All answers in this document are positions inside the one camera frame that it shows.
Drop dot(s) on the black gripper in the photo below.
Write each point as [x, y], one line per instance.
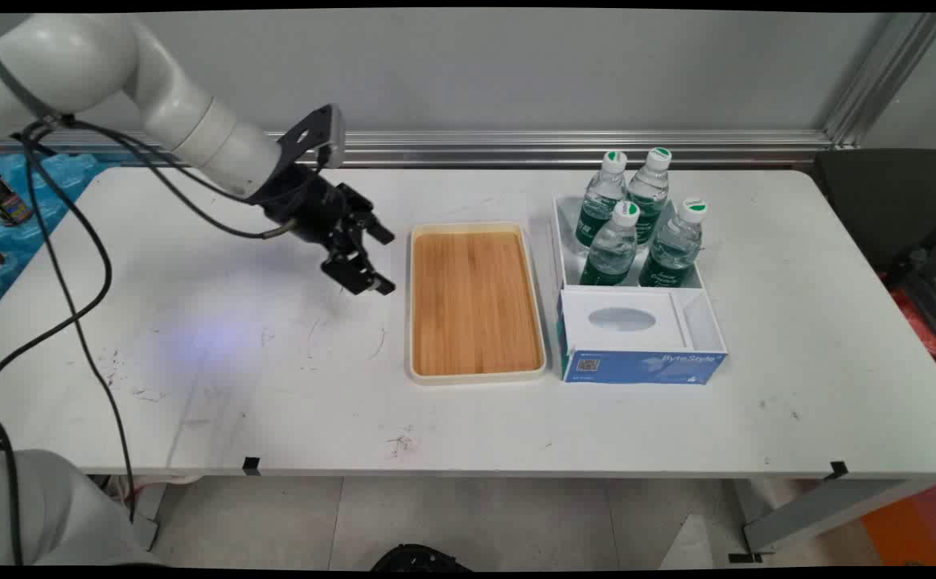
[311, 209]

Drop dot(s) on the water bottle with green label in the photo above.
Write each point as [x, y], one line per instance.
[601, 201]
[673, 253]
[611, 253]
[651, 189]

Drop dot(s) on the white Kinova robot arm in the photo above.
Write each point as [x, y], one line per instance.
[74, 56]

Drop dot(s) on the bamboo tray with white rim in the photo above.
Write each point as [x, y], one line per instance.
[474, 301]

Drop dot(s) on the black tape piece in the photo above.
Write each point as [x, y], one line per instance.
[839, 470]
[252, 466]
[745, 557]

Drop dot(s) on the blue and white tissue box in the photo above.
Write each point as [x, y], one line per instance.
[637, 366]

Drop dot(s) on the black round object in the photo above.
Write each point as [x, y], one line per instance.
[420, 559]

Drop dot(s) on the white plastic organizer box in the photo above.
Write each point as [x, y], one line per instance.
[697, 318]

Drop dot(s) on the blue bubble mat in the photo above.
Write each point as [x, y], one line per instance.
[14, 249]

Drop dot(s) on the black chair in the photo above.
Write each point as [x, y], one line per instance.
[886, 201]

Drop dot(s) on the white table leg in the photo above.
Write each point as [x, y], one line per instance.
[822, 511]

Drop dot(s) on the red patterned bag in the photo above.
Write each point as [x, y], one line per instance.
[922, 326]

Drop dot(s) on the orange box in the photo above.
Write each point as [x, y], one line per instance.
[918, 527]

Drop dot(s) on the horizontal aluminium frame rail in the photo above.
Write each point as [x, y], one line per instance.
[516, 149]

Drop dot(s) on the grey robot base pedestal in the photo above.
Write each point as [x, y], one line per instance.
[50, 515]

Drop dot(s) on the slanted aluminium frame post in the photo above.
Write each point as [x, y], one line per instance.
[886, 76]

